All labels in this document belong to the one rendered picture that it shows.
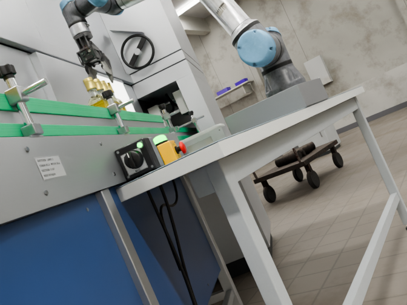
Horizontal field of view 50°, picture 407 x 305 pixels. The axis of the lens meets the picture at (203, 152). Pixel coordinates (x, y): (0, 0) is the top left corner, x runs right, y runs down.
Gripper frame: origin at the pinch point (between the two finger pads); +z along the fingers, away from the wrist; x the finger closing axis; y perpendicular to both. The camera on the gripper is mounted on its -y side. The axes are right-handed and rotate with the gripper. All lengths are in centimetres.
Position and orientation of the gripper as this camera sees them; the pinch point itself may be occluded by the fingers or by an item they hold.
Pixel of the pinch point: (105, 83)
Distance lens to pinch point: 178.4
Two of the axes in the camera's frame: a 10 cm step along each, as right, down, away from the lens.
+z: 4.1, 9.1, -0.2
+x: 9.0, -4.0, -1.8
